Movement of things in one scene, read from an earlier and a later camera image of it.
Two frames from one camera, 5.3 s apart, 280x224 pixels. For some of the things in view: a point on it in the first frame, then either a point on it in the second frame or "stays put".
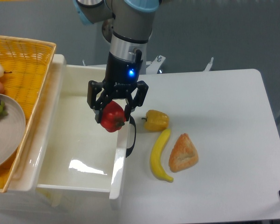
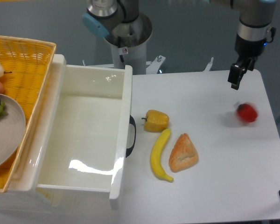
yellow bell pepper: [156, 121] stays put
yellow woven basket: [27, 62] stays put
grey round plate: [7, 134] stays put
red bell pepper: [113, 116] -> [247, 113]
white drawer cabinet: [23, 199] stays put
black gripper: [121, 77] -> [246, 49]
